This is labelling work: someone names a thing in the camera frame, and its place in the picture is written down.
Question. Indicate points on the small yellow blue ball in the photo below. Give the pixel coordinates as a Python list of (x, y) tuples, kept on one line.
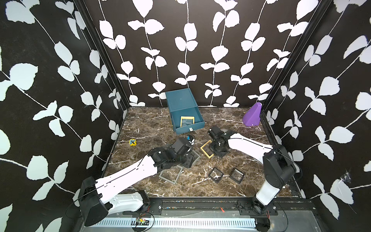
[(132, 142)]

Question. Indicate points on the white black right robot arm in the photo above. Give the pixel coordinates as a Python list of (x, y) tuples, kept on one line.
[(279, 168)]

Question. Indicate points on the yellow brooch box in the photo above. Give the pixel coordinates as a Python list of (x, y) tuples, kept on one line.
[(187, 120), (206, 150)]

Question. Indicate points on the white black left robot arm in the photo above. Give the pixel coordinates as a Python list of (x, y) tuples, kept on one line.
[(102, 197)]

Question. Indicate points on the black brooch box left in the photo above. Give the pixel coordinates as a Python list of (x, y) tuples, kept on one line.
[(215, 175)]

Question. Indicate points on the purple wedge-shaped object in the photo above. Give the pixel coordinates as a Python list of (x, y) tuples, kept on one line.
[(252, 116)]

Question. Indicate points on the white perforated rail strip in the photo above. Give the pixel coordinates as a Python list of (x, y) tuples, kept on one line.
[(185, 223)]

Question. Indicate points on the black brooch box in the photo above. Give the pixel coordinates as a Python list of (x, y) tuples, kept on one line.
[(215, 175), (237, 176)]

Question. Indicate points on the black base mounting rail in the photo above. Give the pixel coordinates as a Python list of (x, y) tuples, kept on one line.
[(243, 205)]

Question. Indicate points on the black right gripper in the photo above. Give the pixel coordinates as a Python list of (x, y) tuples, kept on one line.
[(220, 154)]

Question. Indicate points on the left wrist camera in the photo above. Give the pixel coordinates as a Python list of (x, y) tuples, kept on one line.
[(191, 139)]

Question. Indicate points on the black brooch box right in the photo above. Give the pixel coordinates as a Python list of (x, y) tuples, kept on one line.
[(237, 176)]

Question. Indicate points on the teal three-drawer cabinet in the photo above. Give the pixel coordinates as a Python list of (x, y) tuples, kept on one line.
[(182, 103)]

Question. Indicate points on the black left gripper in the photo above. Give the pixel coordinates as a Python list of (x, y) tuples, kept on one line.
[(189, 159)]

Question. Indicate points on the gray brooch box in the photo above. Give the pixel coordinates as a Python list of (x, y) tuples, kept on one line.
[(195, 157), (171, 175)]

